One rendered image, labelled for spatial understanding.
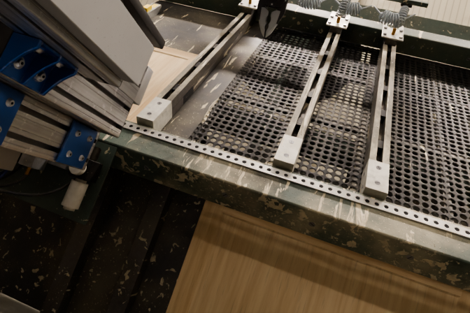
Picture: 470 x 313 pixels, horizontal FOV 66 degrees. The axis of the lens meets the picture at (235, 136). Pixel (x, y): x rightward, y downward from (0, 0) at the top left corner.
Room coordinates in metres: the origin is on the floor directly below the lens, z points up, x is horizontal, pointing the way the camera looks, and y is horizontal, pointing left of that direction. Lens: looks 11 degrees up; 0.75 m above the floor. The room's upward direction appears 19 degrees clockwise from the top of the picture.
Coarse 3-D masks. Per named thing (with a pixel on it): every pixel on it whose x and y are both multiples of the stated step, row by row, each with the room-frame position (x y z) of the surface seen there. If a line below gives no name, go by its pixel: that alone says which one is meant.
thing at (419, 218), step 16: (128, 128) 1.13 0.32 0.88; (144, 128) 1.14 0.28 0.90; (176, 144) 1.09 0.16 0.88; (192, 144) 1.10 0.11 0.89; (224, 160) 1.06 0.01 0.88; (240, 160) 1.06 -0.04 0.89; (288, 176) 1.02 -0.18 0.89; (336, 192) 0.99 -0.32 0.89; (384, 208) 0.96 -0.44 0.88; (400, 208) 0.96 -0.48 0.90; (432, 224) 0.93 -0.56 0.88; (448, 224) 0.93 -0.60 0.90
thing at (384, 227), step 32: (128, 160) 1.12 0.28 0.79; (160, 160) 1.06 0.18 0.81; (192, 160) 1.06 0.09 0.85; (192, 192) 1.11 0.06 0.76; (224, 192) 1.05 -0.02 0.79; (256, 192) 0.99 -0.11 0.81; (288, 192) 0.99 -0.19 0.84; (320, 192) 1.00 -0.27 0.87; (352, 192) 1.00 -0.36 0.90; (288, 224) 1.04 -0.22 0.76; (320, 224) 0.98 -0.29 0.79; (352, 224) 0.94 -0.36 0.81; (384, 224) 0.93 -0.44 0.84; (416, 224) 0.94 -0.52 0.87; (384, 256) 0.97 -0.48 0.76; (416, 256) 0.93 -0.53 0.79; (448, 256) 0.88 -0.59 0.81
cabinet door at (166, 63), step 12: (156, 48) 1.55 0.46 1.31; (168, 48) 1.56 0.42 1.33; (156, 60) 1.49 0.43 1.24; (168, 60) 1.49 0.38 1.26; (180, 60) 1.50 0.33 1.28; (192, 60) 1.50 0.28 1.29; (156, 72) 1.43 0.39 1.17; (168, 72) 1.43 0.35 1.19; (180, 72) 1.43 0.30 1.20; (156, 84) 1.37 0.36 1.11; (168, 84) 1.37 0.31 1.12; (144, 96) 1.31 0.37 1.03; (156, 96) 1.31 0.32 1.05; (132, 108) 1.26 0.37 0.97; (132, 120) 1.22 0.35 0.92
